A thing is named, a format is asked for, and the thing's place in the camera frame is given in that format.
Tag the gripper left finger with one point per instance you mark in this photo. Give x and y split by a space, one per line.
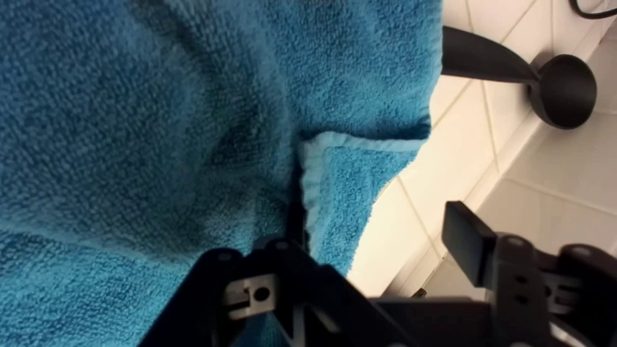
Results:
289 284

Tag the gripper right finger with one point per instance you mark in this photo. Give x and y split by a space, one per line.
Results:
511 284

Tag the blue terry cloth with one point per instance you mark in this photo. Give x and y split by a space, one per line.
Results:
193 144

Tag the black ladle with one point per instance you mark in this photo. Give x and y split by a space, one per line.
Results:
554 82

